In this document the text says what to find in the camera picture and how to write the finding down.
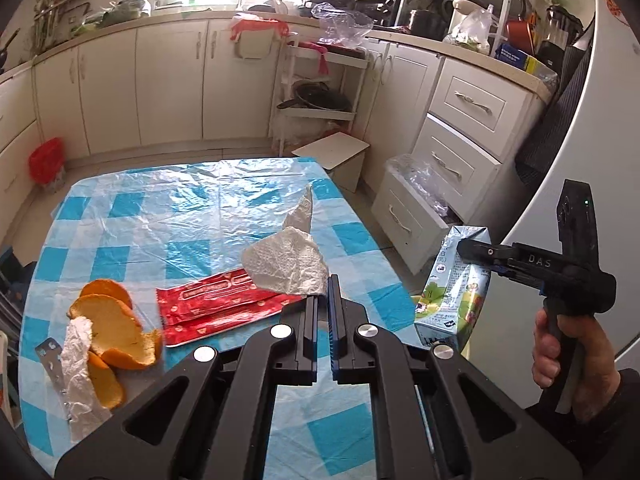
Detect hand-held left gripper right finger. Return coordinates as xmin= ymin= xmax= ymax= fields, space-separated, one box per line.
xmin=326 ymin=274 xmax=585 ymax=480

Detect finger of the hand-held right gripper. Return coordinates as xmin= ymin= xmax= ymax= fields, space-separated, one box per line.
xmin=457 ymin=238 xmax=517 ymax=280

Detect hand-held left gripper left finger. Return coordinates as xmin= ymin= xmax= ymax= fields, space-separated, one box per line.
xmin=55 ymin=296 xmax=322 ymax=480

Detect grey green milk carton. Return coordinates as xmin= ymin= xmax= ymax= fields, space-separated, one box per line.
xmin=414 ymin=225 xmax=493 ymax=352

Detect white tissue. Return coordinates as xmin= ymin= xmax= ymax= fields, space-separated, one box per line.
xmin=241 ymin=182 xmax=331 ymax=297

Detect red snack wrapper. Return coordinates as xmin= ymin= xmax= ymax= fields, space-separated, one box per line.
xmin=156 ymin=267 xmax=307 ymax=349

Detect large orange peel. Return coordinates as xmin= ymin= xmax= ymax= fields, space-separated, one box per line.
xmin=68 ymin=294 xmax=164 ymax=372

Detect small orange peel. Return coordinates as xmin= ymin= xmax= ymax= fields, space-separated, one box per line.
xmin=80 ymin=279 xmax=134 ymax=312

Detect curved orange peel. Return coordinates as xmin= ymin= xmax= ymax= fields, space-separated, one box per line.
xmin=86 ymin=351 xmax=127 ymax=412

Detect silver blister pack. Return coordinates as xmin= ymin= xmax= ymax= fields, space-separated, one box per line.
xmin=35 ymin=338 xmax=69 ymax=397

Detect person's right forearm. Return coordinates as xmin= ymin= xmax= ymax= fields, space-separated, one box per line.
xmin=525 ymin=367 xmax=640 ymax=480

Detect person's right hand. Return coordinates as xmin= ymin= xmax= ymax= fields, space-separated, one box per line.
xmin=531 ymin=307 xmax=621 ymax=423

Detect open white drawer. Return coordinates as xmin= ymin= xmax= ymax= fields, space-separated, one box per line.
xmin=371 ymin=167 xmax=467 ymax=276

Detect deep white drawer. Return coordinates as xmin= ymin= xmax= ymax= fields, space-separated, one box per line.
xmin=411 ymin=112 xmax=502 ymax=197

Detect clear plastic bag in drawer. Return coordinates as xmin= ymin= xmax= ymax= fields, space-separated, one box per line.
xmin=387 ymin=154 xmax=452 ymax=217

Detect dark striped cloth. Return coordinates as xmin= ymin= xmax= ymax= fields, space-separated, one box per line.
xmin=515 ymin=35 xmax=597 ymax=187

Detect white refrigerator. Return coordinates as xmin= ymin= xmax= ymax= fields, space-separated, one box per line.
xmin=500 ymin=0 xmax=640 ymax=411

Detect shallow white drawer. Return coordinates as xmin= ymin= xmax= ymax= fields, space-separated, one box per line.
xmin=429 ymin=57 xmax=532 ymax=135

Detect blue white checkered tablecloth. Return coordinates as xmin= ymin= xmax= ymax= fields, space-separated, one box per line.
xmin=17 ymin=156 xmax=436 ymax=480

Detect white wooden stool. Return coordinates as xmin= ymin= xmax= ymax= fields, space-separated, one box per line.
xmin=291 ymin=132 xmax=371 ymax=194

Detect blue box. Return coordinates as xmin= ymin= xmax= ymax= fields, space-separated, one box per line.
xmin=494 ymin=42 xmax=537 ymax=69

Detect red pot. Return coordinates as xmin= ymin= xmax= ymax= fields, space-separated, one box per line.
xmin=506 ymin=19 xmax=539 ymax=52

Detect black pan with glass lid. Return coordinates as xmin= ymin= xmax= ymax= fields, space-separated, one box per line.
xmin=276 ymin=80 xmax=352 ymax=112

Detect plastic bag with vegetables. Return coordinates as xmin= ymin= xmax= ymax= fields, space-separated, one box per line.
xmin=444 ymin=6 xmax=494 ymax=54

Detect black blender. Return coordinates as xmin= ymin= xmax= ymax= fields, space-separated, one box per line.
xmin=536 ymin=5 xmax=584 ymax=72

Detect white crumpled wrapper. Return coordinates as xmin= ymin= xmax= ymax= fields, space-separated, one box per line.
xmin=60 ymin=317 xmax=114 ymax=445

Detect white shelf rack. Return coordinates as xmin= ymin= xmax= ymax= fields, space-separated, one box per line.
xmin=271 ymin=39 xmax=372 ymax=157

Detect black pot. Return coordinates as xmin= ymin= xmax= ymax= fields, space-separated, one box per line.
xmin=407 ymin=9 xmax=447 ymax=42

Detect white kettle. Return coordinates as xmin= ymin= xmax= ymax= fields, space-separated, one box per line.
xmin=447 ymin=0 xmax=482 ymax=37

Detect red cloth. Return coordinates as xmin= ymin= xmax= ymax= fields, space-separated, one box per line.
xmin=299 ymin=42 xmax=332 ymax=77

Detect black microwave oven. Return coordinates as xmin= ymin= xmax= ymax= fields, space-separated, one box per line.
xmin=354 ymin=0 xmax=407 ymax=27

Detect clear crumpled plastic bag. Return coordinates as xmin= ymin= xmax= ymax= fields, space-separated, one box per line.
xmin=311 ymin=1 xmax=374 ymax=47

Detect white kitchen cabinets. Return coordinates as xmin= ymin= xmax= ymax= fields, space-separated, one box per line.
xmin=0 ymin=15 xmax=548 ymax=276

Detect white hanging bin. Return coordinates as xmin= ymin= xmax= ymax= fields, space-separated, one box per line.
xmin=234 ymin=27 xmax=282 ymax=62

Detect red bin liner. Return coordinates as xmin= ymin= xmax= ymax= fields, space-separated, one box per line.
xmin=230 ymin=16 xmax=294 ymax=42

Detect red plastic bag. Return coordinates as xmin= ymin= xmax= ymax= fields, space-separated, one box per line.
xmin=28 ymin=137 xmax=66 ymax=187

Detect green vegetables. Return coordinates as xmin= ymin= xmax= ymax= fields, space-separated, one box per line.
xmin=84 ymin=0 xmax=152 ymax=29

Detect wall utensil rack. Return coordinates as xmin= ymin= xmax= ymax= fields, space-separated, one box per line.
xmin=31 ymin=0 xmax=97 ymax=52

